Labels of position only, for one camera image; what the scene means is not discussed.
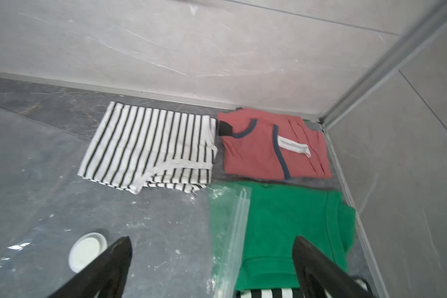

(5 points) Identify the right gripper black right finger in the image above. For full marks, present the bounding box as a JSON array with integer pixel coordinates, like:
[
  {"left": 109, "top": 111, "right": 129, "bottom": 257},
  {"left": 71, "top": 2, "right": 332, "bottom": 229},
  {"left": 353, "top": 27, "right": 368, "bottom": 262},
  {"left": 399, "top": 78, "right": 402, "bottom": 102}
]
[{"left": 292, "top": 237, "right": 374, "bottom": 298}]

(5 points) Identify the green ribbed garment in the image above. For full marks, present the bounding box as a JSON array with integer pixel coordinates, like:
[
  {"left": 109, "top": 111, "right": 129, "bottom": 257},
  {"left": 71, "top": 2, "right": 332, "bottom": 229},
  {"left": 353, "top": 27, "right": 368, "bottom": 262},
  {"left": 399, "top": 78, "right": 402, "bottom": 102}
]
[{"left": 208, "top": 181, "right": 356, "bottom": 292}]

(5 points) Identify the clear plastic vacuum bag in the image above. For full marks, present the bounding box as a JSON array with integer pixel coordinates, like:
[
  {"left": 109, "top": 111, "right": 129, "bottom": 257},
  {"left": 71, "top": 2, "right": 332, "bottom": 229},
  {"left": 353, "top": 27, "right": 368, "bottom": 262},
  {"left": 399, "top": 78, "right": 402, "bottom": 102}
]
[{"left": 0, "top": 102, "right": 253, "bottom": 298}]

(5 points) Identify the white vacuum bag valve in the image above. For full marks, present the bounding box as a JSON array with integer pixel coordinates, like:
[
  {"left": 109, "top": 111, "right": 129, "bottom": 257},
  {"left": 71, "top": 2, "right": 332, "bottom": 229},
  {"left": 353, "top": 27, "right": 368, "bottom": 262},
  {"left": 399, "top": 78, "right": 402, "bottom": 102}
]
[{"left": 68, "top": 232, "right": 108, "bottom": 273}]

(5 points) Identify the red garment with dark trim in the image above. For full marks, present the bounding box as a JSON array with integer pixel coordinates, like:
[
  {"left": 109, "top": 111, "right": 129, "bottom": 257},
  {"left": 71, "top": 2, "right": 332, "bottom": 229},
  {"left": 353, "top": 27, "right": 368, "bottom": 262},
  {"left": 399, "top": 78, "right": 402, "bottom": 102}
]
[{"left": 217, "top": 108, "right": 332, "bottom": 181}]

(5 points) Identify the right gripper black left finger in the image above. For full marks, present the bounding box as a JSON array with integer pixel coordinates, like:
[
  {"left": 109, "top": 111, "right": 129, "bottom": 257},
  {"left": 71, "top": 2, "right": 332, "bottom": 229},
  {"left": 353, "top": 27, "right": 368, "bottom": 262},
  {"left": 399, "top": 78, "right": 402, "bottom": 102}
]
[{"left": 49, "top": 237, "right": 133, "bottom": 298}]

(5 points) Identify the large striped white garment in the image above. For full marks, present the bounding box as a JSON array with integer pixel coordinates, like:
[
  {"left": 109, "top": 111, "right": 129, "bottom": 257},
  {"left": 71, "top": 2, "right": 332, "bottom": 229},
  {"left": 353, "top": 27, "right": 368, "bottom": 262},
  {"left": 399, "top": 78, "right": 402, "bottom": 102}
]
[{"left": 78, "top": 101, "right": 218, "bottom": 194}]

